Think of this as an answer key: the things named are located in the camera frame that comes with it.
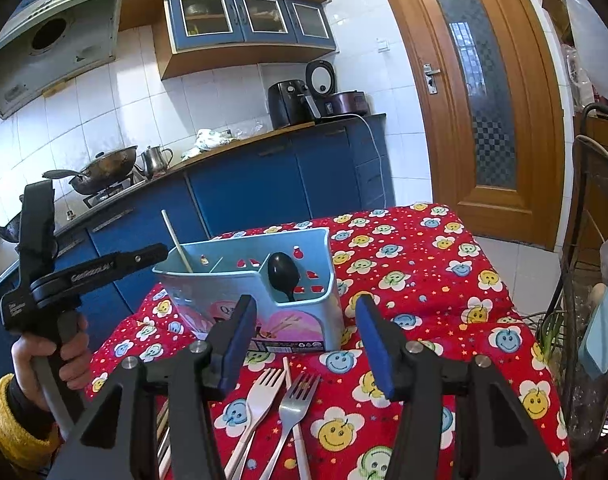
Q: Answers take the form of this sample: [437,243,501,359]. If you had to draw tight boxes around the dark pot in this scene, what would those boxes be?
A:
[0,214,24,246]

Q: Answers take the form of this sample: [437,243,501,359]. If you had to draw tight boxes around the gas stove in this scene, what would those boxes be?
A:
[81,175,147,209]

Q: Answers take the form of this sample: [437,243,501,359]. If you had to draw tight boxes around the person's left forearm yellow cuff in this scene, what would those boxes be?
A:
[0,372,65,480]

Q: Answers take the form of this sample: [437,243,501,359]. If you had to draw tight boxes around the white plastic bag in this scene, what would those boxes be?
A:
[556,0,608,103]

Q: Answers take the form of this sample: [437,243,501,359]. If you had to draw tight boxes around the light blue utensil holder box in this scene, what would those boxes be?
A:
[152,227,345,356]

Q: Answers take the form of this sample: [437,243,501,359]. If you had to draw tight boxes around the metal fork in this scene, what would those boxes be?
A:
[278,373,321,480]

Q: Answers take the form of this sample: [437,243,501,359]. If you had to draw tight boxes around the white plastic fork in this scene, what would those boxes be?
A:
[224,367,285,480]

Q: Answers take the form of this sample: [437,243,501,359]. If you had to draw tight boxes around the wooden door with glass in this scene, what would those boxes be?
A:
[371,0,567,251]

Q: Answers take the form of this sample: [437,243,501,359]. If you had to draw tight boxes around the person's left hand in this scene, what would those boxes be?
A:
[10,329,94,413]

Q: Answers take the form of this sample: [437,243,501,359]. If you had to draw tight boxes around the green onions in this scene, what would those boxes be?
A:
[526,310,569,356]

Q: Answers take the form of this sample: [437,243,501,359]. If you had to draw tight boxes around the black spoon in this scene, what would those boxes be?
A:
[267,252,301,304]

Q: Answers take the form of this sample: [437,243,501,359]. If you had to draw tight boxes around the metal kettle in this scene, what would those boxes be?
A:
[134,145,175,180]

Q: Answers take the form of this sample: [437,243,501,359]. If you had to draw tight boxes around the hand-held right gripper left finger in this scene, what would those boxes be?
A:
[46,295,258,480]

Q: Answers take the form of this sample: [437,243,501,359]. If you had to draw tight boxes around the blue kitchen base cabinets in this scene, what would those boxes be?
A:
[0,112,397,361]

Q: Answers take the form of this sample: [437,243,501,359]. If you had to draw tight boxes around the light blue plastic board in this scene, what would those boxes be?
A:
[578,274,608,381]

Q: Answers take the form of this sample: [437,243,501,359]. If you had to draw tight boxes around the metal door handle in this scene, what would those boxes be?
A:
[423,63,442,95]

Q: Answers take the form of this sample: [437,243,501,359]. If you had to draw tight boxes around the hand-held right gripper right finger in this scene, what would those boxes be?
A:
[355,294,554,480]

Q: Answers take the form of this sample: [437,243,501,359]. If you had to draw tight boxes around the white power cable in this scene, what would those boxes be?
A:
[329,113,387,210]

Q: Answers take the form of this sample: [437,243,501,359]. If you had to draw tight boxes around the red smiley flower tablecloth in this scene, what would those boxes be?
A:
[86,202,572,480]

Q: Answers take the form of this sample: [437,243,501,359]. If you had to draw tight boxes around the metal wire rack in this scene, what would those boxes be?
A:
[558,102,608,461]

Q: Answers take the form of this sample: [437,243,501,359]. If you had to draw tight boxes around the white crumpled cloth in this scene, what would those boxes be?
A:
[181,128,235,161]

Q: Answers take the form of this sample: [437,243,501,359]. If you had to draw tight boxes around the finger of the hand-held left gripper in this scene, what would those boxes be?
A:
[109,243,169,278]

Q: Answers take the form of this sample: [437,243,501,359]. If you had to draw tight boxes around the black air fryer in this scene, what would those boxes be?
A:
[268,80,317,131]

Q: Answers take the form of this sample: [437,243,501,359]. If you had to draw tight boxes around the dark wok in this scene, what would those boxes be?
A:
[41,145,139,196]

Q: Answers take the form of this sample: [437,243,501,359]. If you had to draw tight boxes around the glass door wall cabinet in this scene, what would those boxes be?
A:
[153,0,337,81]

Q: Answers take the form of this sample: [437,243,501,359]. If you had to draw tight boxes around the range hood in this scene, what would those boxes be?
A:
[0,0,125,120]

